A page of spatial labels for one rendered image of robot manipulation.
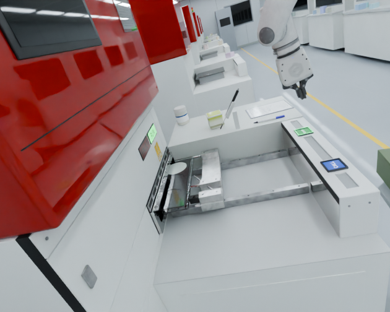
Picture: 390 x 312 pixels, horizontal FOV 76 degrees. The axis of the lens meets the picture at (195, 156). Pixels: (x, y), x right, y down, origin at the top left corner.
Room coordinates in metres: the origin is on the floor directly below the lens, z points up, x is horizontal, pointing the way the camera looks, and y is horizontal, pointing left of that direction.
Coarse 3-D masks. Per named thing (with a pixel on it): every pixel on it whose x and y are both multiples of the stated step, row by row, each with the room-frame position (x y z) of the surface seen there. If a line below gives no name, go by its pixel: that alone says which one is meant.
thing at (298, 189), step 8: (304, 184) 0.68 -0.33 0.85; (264, 192) 0.70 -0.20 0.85; (272, 192) 0.69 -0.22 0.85; (280, 192) 0.68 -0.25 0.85; (288, 192) 0.68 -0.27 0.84; (296, 192) 0.67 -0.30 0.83; (304, 192) 0.67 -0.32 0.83; (224, 200) 0.73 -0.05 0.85; (232, 200) 0.72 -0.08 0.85; (240, 200) 0.71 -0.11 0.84; (248, 200) 0.70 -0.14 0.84; (256, 200) 0.70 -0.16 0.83; (264, 200) 0.69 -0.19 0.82; (192, 208) 0.74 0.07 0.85; (200, 208) 0.74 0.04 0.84; (224, 208) 0.72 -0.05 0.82; (176, 216) 0.75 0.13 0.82
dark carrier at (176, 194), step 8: (184, 160) 1.04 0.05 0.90; (168, 176) 0.93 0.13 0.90; (176, 176) 0.91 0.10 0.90; (184, 176) 0.89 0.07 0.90; (168, 184) 0.87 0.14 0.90; (176, 184) 0.85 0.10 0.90; (184, 184) 0.83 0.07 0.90; (168, 192) 0.82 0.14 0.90; (176, 192) 0.80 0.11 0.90; (184, 192) 0.78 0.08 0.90; (168, 200) 0.76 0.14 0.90; (176, 200) 0.75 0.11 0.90; (184, 200) 0.73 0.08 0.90; (160, 208) 0.73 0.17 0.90; (168, 208) 0.71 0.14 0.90
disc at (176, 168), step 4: (172, 164) 1.04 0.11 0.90; (176, 164) 1.02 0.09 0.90; (180, 164) 1.01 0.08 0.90; (184, 164) 1.00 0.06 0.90; (172, 168) 0.99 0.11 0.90; (176, 168) 0.98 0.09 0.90; (180, 168) 0.97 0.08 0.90; (184, 168) 0.96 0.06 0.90; (168, 172) 0.97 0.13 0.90; (172, 172) 0.96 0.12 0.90; (176, 172) 0.95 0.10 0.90
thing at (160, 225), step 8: (168, 160) 1.00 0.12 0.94; (168, 168) 0.96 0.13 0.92; (160, 184) 0.81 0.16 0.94; (160, 192) 0.78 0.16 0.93; (160, 200) 0.75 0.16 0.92; (152, 208) 0.68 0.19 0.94; (152, 216) 0.66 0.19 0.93; (160, 216) 0.72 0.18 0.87; (160, 224) 0.67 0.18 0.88; (160, 232) 0.66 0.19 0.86
